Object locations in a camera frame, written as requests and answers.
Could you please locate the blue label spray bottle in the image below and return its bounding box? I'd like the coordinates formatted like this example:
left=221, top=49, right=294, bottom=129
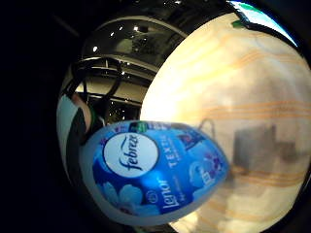
left=79, top=119, right=230, bottom=227

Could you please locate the the person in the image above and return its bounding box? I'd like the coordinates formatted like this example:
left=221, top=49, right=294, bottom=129
left=55, top=92, right=107, bottom=183

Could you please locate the green tape piece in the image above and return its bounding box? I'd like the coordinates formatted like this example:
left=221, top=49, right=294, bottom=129
left=231, top=19, right=247, bottom=29

